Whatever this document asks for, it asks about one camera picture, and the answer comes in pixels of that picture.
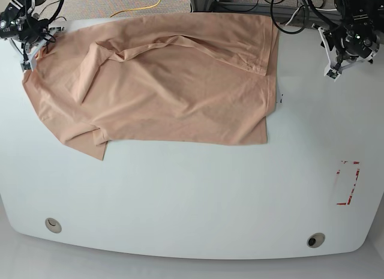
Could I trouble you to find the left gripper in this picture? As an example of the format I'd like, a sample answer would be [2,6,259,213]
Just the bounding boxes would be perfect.
[312,24,374,74]

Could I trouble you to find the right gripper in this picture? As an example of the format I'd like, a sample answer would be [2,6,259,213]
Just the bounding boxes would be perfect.
[8,26,65,65]

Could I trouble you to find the peach t-shirt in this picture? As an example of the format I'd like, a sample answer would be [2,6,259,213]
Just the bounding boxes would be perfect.
[22,13,278,160]

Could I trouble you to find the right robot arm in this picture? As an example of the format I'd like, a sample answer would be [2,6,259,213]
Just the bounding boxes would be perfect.
[1,0,65,71]

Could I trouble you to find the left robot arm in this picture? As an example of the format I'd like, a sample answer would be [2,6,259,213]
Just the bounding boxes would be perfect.
[269,0,383,80]

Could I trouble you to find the red tape rectangle marking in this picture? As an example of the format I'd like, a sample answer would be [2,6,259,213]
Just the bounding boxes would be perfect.
[332,161,361,206]

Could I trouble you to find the right table grommet hole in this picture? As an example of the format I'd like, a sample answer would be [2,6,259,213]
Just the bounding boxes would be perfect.
[307,233,325,248]

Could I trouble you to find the table grommet hole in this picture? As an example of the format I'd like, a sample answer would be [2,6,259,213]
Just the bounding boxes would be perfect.
[45,218,62,234]
[307,233,325,248]

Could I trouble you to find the left table grommet hole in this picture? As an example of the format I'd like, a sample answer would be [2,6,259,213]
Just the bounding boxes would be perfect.
[45,218,62,234]

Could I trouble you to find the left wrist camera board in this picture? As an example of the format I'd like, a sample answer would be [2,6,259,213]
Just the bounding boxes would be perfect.
[324,67,341,81]

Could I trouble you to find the black floor cable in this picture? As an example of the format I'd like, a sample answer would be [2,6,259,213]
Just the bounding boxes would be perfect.
[35,0,79,22]

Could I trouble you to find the white cable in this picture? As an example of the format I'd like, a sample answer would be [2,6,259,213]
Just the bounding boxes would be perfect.
[284,5,301,25]

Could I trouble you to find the yellow cable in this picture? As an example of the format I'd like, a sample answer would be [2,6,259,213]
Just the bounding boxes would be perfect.
[110,0,164,18]

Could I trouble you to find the aluminium frame stand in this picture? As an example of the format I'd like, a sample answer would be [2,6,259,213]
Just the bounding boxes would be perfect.
[191,0,331,22]

